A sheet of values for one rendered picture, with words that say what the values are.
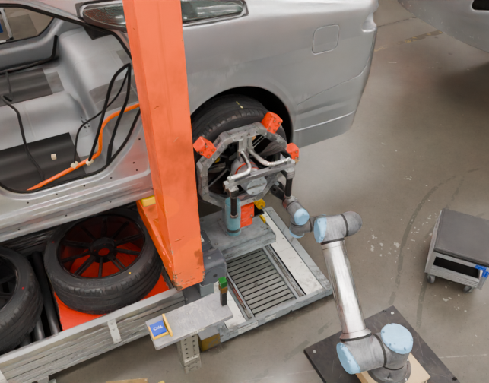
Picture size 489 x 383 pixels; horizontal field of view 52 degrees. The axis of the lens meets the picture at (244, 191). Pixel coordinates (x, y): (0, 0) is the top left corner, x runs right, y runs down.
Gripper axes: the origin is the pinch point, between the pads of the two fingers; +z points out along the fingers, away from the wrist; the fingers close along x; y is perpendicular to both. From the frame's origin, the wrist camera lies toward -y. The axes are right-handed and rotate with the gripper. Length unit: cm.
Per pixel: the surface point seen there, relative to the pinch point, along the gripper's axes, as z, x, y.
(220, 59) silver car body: 8, 41, -80
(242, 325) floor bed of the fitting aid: -53, -72, 7
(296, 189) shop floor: 43, -10, 81
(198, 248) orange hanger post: -44, -36, -58
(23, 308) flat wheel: -14, -122, -98
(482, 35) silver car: 50, 173, 134
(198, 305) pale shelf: -52, -64, -38
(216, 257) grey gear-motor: -24, -51, -18
